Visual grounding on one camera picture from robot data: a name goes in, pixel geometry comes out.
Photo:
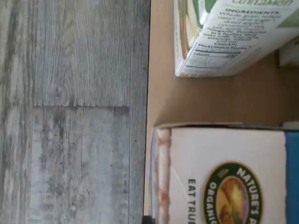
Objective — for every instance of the blue and white cereal box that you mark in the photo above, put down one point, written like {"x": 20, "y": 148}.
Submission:
{"x": 222, "y": 151}

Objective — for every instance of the black metal wooden board shelf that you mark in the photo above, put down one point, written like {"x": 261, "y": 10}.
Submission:
{"x": 163, "y": 98}

